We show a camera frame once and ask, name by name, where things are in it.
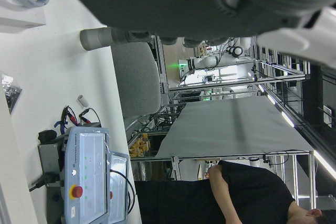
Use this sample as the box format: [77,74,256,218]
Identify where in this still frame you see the grey blue teach pendant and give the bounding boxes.
[60,126,110,224]
[106,150,130,224]

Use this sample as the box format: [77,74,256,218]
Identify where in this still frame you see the grey office chair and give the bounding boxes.
[111,40,163,130]

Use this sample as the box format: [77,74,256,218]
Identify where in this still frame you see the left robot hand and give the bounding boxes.
[67,0,336,68]

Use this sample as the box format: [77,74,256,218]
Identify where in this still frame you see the grey cylindrical post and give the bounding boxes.
[80,27,129,51]

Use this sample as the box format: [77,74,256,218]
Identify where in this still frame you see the grey metal pendant holder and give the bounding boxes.
[37,142,68,224]

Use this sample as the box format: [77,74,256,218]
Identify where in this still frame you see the small white tube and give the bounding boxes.
[76,94,89,109]

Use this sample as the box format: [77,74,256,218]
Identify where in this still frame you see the person in black T-shirt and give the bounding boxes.
[133,159,336,224]

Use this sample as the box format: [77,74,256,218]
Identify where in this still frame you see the clear bag of screws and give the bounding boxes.
[0,73,23,115]

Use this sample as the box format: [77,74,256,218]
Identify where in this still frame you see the white cardboard box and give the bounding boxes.
[0,0,47,34]

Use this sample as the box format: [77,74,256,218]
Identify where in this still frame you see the black pendant cable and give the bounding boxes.
[110,169,136,215]

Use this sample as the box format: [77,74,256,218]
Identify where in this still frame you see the black power cable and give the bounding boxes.
[28,171,65,193]

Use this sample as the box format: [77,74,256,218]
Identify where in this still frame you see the black knob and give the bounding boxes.
[38,129,57,144]

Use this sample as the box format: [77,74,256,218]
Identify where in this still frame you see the yellow parts pile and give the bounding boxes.
[130,132,152,158]

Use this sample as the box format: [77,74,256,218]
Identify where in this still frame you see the red black clip leads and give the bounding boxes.
[61,105,102,128]

